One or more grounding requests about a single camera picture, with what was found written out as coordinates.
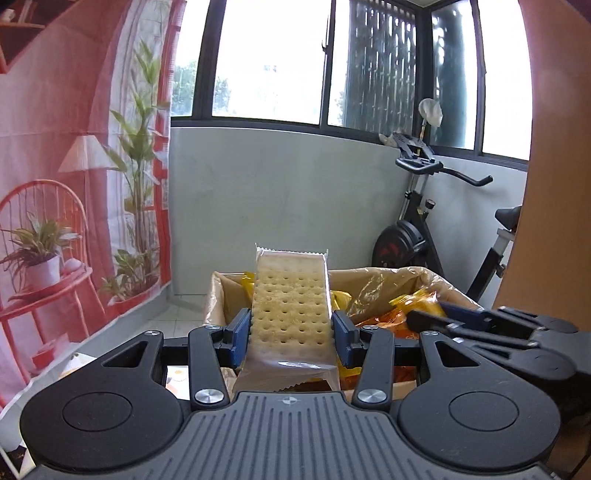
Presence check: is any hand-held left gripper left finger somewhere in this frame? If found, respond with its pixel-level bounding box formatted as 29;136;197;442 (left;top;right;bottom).
102;308;254;409

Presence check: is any yellow snack bag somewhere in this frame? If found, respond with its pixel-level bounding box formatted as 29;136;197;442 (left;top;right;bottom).
240;271;358;380

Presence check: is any orange crinkled snack bag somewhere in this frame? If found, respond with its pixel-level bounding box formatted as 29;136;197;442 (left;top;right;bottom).
390;290;446;324

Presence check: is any cardboard box with plastic liner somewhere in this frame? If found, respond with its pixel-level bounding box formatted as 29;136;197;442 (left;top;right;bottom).
203;265;485;402

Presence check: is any black exercise bike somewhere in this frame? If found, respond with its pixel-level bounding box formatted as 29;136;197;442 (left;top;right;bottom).
372;131;522;301

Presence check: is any printed wall cloth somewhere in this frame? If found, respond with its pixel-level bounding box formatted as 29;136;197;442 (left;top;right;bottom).
0;0;188;411

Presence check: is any clear cracker packet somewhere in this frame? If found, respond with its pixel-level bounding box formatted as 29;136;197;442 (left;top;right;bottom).
233;244;342;395

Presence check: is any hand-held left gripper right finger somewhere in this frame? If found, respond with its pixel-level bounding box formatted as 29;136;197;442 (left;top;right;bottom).
332;310;504;409

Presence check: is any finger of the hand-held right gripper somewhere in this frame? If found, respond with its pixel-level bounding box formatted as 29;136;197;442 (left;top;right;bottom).
438;302;578;340
406;310;573;385

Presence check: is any black framed window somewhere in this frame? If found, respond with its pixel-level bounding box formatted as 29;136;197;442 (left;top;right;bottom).
171;0;536;162

